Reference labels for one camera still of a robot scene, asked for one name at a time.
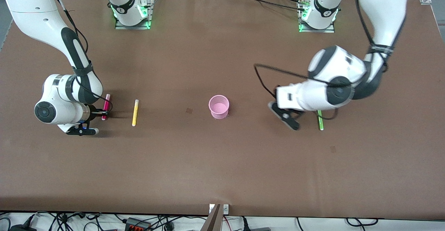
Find pink marker pen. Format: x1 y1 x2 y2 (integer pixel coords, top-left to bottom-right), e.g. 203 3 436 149
102 94 111 121

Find brown table cover sheet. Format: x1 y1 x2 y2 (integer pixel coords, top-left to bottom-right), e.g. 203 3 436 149
0 0 445 221

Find orange black connector box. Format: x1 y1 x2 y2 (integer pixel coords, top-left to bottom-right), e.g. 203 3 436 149
124 217 152 231

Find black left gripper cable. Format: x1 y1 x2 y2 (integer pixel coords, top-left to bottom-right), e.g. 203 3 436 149
254 0 395 121

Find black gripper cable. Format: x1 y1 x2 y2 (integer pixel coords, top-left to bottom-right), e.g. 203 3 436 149
49 0 113 117
254 0 395 121

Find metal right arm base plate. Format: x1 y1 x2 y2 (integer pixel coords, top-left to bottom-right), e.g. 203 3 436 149
115 0 154 30

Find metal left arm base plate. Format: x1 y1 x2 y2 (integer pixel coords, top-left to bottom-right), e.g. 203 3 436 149
298 0 336 33

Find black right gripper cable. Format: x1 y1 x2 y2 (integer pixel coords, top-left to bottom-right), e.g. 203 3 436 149
49 0 113 117

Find grey camera mount bar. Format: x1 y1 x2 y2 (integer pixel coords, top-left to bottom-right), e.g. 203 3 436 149
200 204 223 231

